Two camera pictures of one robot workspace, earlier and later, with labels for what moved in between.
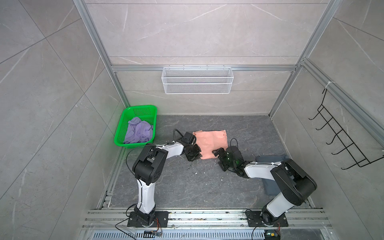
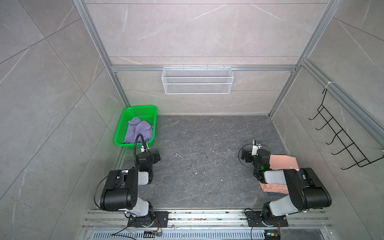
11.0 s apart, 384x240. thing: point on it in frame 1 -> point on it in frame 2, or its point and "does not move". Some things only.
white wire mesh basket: (195, 80) does not move
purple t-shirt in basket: (138, 131) does not move
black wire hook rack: (350, 147) does not move
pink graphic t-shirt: (209, 141) -> (278, 162)
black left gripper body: (194, 152) -> (153, 159)
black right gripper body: (224, 161) -> (250, 158)
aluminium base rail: (204, 224) does not move
